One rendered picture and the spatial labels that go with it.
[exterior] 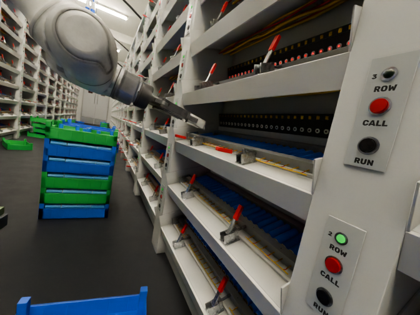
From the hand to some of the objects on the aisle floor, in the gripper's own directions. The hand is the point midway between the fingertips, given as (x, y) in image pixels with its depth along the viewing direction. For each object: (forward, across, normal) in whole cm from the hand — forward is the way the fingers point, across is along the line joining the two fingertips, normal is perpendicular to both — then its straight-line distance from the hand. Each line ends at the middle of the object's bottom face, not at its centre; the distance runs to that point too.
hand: (194, 121), depth 67 cm
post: (+23, -52, +55) cm, 80 cm away
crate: (-13, -20, +64) cm, 68 cm away
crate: (-21, +59, +66) cm, 91 cm away
